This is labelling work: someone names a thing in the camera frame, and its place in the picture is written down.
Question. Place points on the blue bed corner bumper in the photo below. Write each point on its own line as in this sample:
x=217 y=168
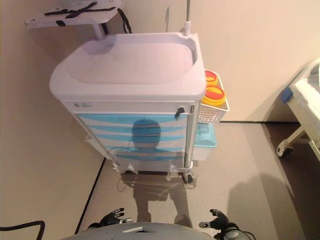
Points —
x=286 y=95

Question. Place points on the small white side bin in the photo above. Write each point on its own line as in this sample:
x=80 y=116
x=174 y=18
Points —
x=90 y=142

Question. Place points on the white hospital bed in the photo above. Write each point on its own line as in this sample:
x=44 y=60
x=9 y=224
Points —
x=305 y=110

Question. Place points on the yellow sharps container red lid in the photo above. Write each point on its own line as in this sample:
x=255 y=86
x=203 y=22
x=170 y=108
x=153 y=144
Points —
x=212 y=77
x=213 y=96

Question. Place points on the bed caster wheel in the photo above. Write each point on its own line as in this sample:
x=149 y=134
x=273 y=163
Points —
x=285 y=150

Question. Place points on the white mesh basket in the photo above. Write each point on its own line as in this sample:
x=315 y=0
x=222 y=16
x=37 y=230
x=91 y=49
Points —
x=210 y=115

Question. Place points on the grey robot torso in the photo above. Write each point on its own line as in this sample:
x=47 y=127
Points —
x=162 y=232

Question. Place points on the black cart key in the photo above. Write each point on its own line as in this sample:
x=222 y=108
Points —
x=179 y=112

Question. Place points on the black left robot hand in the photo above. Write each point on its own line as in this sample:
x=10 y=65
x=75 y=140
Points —
x=111 y=220

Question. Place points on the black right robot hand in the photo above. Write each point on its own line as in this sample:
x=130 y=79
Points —
x=222 y=222

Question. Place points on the metal IV pole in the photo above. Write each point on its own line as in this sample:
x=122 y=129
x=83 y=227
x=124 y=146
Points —
x=187 y=25

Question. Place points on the cart caster wheel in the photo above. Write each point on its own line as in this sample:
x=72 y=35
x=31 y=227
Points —
x=188 y=177

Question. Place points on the white blue medical cart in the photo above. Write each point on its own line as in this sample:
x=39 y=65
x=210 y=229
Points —
x=125 y=62

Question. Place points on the light blue waste bin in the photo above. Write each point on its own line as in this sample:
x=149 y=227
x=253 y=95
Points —
x=205 y=136

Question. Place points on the silver cart lock latch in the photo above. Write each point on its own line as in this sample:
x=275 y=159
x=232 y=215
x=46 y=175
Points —
x=192 y=109

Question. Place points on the white waste bin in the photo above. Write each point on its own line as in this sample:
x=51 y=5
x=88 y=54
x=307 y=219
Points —
x=202 y=153

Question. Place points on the small black buckle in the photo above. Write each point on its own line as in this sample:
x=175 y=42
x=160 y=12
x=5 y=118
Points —
x=60 y=23

